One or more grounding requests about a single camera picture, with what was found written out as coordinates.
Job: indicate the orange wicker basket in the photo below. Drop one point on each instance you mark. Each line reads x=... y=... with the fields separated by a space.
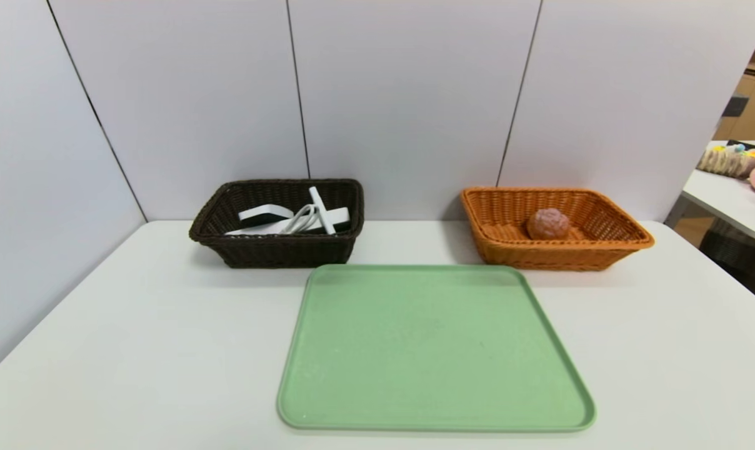
x=602 y=248

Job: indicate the white rounded plastic box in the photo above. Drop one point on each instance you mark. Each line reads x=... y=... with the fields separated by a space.
x=262 y=215

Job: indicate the white marker pen black tip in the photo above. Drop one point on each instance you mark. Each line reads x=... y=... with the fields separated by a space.
x=322 y=210

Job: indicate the white background table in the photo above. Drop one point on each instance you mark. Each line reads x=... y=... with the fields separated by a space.
x=727 y=194

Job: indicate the light green plastic tray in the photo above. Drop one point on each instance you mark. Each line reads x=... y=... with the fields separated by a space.
x=434 y=350

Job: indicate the dark brown wicker basket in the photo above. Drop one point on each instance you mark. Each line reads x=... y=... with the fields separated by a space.
x=271 y=250

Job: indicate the tan plush toy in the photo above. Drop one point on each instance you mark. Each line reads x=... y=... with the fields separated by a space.
x=726 y=162

